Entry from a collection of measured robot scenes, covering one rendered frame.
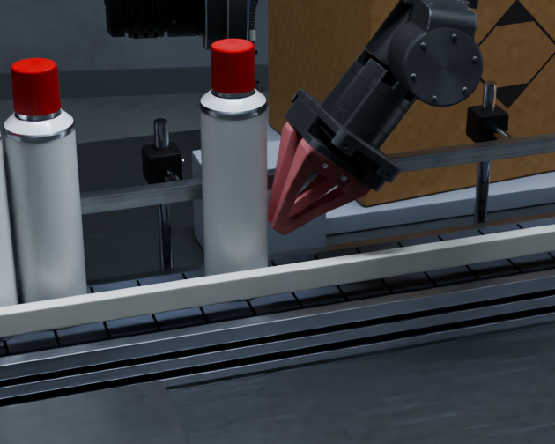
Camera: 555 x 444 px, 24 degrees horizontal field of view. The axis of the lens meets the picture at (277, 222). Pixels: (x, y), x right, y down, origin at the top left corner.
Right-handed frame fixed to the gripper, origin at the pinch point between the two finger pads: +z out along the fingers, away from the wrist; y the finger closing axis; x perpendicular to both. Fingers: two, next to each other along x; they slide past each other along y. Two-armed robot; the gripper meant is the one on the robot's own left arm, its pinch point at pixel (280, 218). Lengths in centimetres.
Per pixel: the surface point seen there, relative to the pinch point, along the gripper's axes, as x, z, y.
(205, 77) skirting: 107, 26, -274
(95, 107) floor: 83, 52, -272
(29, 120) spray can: -21.9, 3.4, 0.9
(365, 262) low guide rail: 5.8, -1.5, 4.7
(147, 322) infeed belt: -5.6, 11.9, 3.0
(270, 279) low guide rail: -0.1, 3.6, 4.6
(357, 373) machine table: 9.8, 5.9, 7.6
